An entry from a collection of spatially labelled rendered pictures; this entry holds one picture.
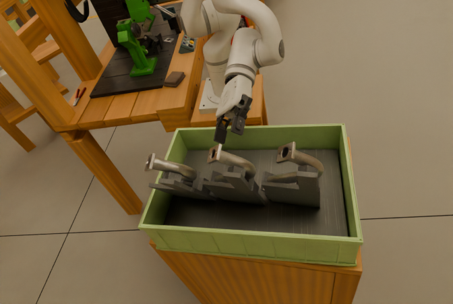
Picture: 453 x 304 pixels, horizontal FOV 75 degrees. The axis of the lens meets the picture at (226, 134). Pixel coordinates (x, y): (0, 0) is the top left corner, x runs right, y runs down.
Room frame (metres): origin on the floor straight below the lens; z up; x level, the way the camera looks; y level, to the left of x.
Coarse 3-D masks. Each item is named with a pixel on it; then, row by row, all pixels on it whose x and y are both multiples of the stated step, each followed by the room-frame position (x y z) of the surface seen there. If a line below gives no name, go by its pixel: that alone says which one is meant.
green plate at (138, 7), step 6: (126, 0) 1.79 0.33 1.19; (132, 0) 1.78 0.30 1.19; (138, 0) 1.77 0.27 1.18; (144, 0) 1.76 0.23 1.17; (132, 6) 1.77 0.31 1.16; (138, 6) 1.76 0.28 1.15; (144, 6) 1.75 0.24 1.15; (132, 12) 1.77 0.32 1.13; (138, 12) 1.76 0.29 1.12; (144, 12) 1.75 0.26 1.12; (132, 18) 1.76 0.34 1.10; (138, 18) 1.75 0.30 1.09; (144, 18) 1.74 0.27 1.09
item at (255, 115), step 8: (256, 80) 1.19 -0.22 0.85; (200, 88) 1.26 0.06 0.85; (256, 88) 1.13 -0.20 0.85; (200, 96) 1.19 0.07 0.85; (256, 96) 1.07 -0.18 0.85; (256, 104) 1.01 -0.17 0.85; (248, 112) 0.98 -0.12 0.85; (256, 112) 0.96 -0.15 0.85; (192, 120) 1.03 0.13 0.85; (200, 120) 1.02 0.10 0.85; (208, 120) 1.00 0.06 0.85; (248, 120) 0.95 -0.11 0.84; (256, 120) 0.93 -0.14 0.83
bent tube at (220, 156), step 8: (216, 152) 0.48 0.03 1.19; (224, 152) 0.48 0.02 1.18; (208, 160) 0.48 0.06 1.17; (216, 160) 0.46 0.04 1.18; (224, 160) 0.47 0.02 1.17; (232, 160) 0.47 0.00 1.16; (240, 160) 0.47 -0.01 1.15; (248, 168) 0.46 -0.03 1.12; (216, 176) 0.60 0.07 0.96; (248, 176) 0.48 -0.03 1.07
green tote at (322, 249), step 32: (192, 128) 0.85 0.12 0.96; (256, 128) 0.76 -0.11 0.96; (288, 128) 0.72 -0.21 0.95; (320, 128) 0.68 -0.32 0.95; (160, 192) 0.62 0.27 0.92; (352, 192) 0.41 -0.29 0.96; (160, 224) 0.55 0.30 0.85; (352, 224) 0.35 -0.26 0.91; (256, 256) 0.37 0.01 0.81; (288, 256) 0.34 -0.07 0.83; (320, 256) 0.31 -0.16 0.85; (352, 256) 0.28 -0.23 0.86
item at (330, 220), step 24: (192, 168) 0.76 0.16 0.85; (216, 168) 0.72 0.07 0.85; (264, 168) 0.66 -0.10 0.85; (288, 168) 0.63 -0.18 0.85; (336, 168) 0.57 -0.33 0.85; (264, 192) 0.56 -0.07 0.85; (336, 192) 0.49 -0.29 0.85; (168, 216) 0.57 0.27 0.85; (192, 216) 0.55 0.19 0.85; (216, 216) 0.52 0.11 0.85; (240, 216) 0.50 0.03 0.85; (264, 216) 0.47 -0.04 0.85; (288, 216) 0.45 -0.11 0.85; (312, 216) 0.43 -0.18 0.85; (336, 216) 0.41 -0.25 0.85
